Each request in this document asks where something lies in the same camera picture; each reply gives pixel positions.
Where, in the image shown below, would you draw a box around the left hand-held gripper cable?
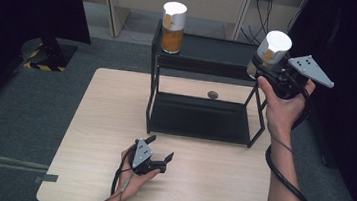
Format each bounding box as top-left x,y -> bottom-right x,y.
95,144 -> 139,201

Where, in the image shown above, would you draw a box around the black metal two-tier rack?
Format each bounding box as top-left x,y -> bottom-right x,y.
142,18 -> 298,153

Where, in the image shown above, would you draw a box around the grey floor tape piece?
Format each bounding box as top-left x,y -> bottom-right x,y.
33,172 -> 60,186

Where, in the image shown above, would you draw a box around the orange-filled jar with white lid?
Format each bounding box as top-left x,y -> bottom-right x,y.
157,0 -> 189,56

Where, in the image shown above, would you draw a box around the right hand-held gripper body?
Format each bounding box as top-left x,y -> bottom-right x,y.
260,49 -> 338,106

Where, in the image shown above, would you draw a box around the grey table cable grommet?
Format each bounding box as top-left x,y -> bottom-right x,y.
206,89 -> 221,101

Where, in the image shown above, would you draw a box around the right hand-held gripper cable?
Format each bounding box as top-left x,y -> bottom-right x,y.
259,86 -> 324,201

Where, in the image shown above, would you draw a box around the pale-filled jar with white lid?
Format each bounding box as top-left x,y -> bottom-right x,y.
245,27 -> 294,84

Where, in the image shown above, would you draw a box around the stand base with hazard tape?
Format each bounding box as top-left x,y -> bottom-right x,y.
18,35 -> 80,75

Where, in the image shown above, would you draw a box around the person's left hand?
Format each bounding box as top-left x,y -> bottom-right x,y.
115,143 -> 164,201

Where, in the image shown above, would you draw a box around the black curtain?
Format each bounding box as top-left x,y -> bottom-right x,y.
0,0 -> 97,132
268,0 -> 357,201

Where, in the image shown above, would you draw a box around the black hanging power cables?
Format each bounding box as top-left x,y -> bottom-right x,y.
237,0 -> 284,48

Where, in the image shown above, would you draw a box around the hand-held gripper cable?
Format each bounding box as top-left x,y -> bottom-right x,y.
95,144 -> 139,201
259,86 -> 324,201

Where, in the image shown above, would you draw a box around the person's right hand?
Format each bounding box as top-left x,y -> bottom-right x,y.
251,73 -> 317,142

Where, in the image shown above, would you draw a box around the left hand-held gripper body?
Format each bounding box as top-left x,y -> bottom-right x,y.
129,138 -> 171,180

